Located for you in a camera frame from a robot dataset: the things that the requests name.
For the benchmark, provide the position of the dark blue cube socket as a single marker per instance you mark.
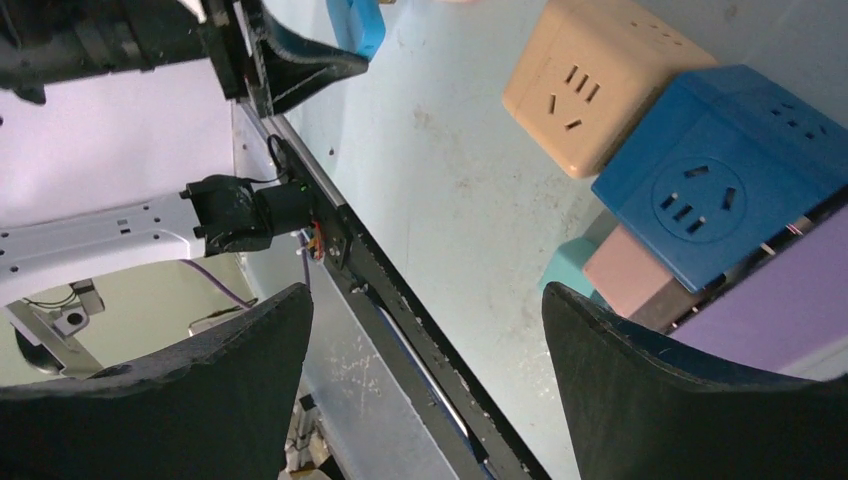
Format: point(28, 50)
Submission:
point(723, 161)

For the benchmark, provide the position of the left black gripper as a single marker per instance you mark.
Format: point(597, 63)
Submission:
point(48, 42)

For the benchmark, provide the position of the light blue adapter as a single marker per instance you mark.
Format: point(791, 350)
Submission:
point(358, 25)

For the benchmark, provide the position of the purple power strip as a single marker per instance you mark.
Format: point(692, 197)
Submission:
point(789, 316)

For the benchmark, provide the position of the beige cube socket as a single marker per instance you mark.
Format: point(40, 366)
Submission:
point(587, 75)

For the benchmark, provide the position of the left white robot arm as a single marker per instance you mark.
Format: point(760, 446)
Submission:
point(219, 214)

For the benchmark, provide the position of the small pink plug adapter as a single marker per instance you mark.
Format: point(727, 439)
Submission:
point(635, 284)

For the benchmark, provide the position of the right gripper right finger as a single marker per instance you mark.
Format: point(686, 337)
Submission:
point(642, 405)

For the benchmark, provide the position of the teal small cube adapter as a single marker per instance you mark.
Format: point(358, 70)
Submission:
point(566, 267)

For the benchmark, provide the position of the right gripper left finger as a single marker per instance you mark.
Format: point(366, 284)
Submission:
point(216, 405)

